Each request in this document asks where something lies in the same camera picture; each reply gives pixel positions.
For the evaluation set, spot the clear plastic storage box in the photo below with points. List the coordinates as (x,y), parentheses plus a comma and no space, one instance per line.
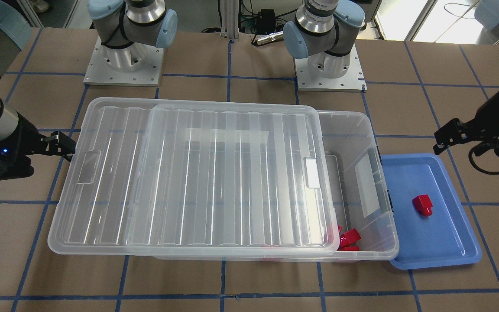
(362,195)

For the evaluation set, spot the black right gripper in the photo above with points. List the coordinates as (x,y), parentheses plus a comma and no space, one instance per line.
(23,135)

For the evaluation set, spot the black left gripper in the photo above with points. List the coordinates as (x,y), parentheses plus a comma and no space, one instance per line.
(495,110)

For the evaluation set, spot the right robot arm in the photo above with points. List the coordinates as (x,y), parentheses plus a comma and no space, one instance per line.
(122,26)

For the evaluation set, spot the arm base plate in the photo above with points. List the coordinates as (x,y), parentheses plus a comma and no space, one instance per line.
(324,72)
(137,65)

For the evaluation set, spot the blue plastic tray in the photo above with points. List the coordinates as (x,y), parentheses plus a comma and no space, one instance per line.
(433,228)

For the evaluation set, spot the clear plastic box lid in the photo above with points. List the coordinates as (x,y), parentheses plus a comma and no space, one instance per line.
(99,198)

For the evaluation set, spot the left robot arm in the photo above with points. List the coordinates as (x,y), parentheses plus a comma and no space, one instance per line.
(326,30)

